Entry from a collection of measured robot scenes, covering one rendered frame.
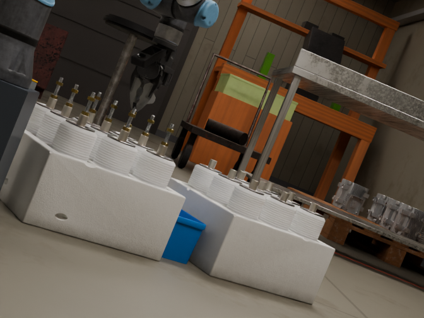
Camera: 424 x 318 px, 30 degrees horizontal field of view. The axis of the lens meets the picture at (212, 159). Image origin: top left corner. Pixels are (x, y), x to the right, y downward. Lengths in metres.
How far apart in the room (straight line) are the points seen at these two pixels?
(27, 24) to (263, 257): 0.98
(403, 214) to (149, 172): 3.96
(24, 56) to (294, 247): 1.02
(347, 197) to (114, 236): 4.29
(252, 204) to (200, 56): 7.74
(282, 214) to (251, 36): 7.77
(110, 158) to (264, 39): 8.08
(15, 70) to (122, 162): 0.45
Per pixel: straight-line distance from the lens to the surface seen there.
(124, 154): 1.96
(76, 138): 1.91
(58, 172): 1.88
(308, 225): 2.33
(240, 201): 2.18
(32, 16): 1.63
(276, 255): 2.25
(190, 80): 9.85
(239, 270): 2.20
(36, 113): 2.13
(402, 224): 5.83
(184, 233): 2.14
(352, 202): 6.14
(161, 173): 2.02
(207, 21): 2.09
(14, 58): 1.62
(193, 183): 2.39
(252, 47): 9.94
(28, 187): 1.91
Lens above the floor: 0.38
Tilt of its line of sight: 2 degrees down
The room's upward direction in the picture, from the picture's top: 23 degrees clockwise
